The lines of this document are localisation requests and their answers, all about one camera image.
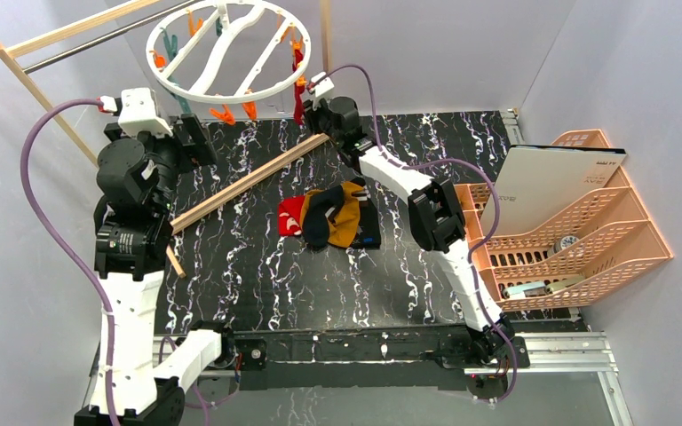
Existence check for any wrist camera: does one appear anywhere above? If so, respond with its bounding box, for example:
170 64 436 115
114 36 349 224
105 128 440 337
307 72 335 109
98 87 173 138

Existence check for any pink plastic file organizer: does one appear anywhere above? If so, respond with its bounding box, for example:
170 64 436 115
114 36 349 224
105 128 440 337
452 129 675 312

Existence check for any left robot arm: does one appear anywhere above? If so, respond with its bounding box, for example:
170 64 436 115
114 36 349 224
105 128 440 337
74 114 242 425

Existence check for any white flat box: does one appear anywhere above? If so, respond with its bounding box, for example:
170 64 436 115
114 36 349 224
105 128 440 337
480 145 627 236

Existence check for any metal rack rod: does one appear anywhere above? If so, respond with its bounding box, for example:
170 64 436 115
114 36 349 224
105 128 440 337
23 0 195 75

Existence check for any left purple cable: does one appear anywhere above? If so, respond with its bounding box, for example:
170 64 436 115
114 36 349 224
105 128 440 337
20 99 210 426

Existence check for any red sock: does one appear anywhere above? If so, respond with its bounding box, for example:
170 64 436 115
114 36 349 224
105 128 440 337
292 43 305 126
277 195 305 237

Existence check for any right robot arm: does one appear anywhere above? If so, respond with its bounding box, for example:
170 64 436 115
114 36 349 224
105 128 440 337
303 97 519 368

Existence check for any purple cable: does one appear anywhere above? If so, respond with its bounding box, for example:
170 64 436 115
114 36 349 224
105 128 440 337
20 99 210 426
317 64 519 405

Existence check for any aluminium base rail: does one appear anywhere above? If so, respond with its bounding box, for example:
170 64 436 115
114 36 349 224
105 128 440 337
75 319 637 426

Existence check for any white round clip hanger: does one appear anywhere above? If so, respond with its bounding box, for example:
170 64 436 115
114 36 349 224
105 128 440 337
144 1 313 105

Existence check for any round metal can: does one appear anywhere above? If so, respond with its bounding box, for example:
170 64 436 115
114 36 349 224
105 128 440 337
553 235 579 253

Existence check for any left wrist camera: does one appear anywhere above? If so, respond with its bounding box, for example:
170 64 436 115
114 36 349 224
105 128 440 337
98 87 173 138

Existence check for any orange clothes clip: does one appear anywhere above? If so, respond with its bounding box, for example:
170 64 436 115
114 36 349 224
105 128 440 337
242 101 258 121

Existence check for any wooden clothes rack frame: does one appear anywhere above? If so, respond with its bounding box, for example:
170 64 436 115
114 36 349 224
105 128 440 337
0 0 337 280

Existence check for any mustard yellow sock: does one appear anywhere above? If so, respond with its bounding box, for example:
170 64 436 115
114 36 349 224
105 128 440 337
300 181 362 249

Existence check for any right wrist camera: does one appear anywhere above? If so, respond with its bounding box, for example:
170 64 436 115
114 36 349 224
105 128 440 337
307 72 335 109

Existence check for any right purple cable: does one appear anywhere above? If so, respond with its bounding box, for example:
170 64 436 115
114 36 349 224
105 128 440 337
317 64 519 405

